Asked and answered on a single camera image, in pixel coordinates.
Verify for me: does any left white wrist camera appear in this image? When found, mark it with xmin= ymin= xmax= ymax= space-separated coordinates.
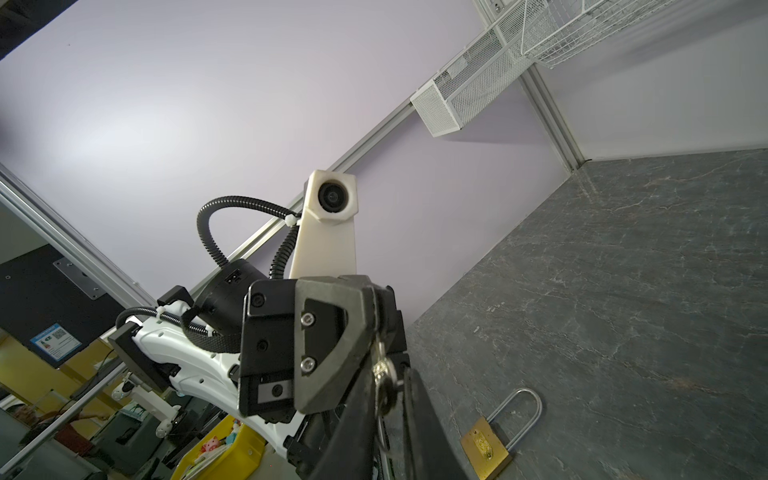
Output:
xmin=289 ymin=170 xmax=359 ymax=279

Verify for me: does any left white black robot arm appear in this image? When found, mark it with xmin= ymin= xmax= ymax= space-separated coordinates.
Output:
xmin=109 ymin=261 xmax=408 ymax=466

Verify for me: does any brass padlock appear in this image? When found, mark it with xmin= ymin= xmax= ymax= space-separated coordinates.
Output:
xmin=460 ymin=387 xmax=544 ymax=480

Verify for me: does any white mesh box basket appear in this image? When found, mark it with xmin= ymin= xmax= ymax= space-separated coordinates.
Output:
xmin=410 ymin=11 xmax=533 ymax=137

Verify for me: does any white wire shelf basket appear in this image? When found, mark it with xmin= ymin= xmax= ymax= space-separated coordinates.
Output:
xmin=520 ymin=0 xmax=673 ymax=69

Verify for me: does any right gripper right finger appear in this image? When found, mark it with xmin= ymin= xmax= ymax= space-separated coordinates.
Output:
xmin=403 ymin=368 xmax=467 ymax=480

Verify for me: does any black corrugated left cable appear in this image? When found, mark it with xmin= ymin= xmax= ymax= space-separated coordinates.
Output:
xmin=113 ymin=194 xmax=301 ymax=355

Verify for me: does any yellow plastic bin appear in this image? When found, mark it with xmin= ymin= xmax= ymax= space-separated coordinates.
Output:
xmin=171 ymin=415 xmax=267 ymax=480

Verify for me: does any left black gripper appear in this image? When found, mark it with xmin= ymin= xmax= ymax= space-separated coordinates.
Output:
xmin=238 ymin=275 xmax=405 ymax=420

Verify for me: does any small silver key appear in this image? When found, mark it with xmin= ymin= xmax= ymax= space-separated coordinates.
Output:
xmin=371 ymin=334 xmax=400 ymax=418

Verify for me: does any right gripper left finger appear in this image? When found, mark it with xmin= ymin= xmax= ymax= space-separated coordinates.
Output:
xmin=310 ymin=357 xmax=377 ymax=480

